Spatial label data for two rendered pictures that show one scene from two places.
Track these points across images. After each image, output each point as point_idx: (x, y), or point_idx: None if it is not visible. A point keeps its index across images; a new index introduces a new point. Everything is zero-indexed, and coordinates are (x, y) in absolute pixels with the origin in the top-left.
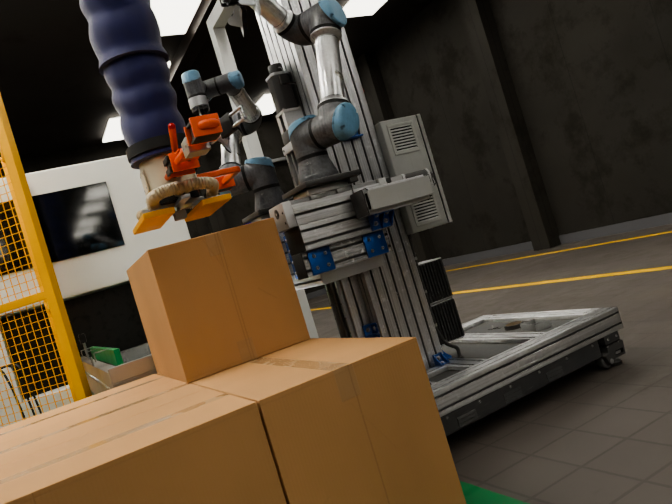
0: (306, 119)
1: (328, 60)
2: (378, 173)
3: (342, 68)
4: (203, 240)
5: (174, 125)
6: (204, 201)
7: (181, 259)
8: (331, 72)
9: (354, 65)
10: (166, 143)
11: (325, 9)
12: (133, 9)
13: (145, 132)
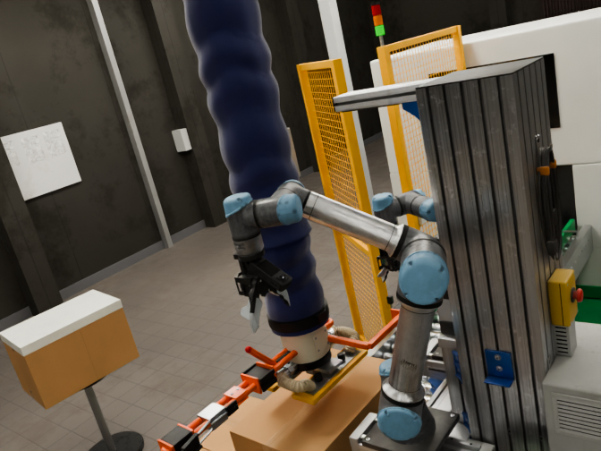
0: (385, 376)
1: (398, 343)
2: (535, 429)
3: (511, 287)
4: (261, 446)
5: (248, 351)
6: (293, 396)
7: (248, 448)
8: (396, 359)
9: (533, 288)
10: (278, 330)
11: (399, 283)
12: None
13: (267, 313)
